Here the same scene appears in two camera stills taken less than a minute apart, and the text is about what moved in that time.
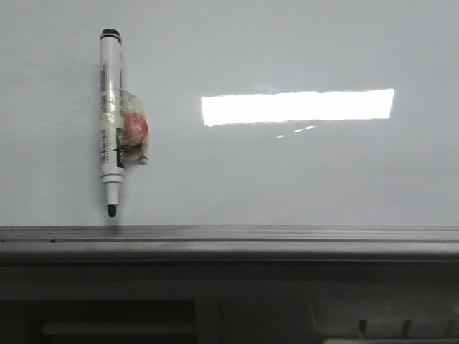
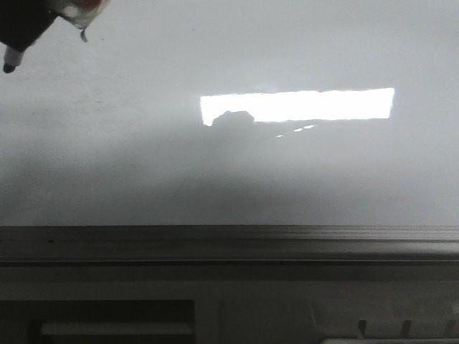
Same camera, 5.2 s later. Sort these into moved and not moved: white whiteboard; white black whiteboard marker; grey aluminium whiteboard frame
Moved: white black whiteboard marker
Not moved: grey aluminium whiteboard frame; white whiteboard
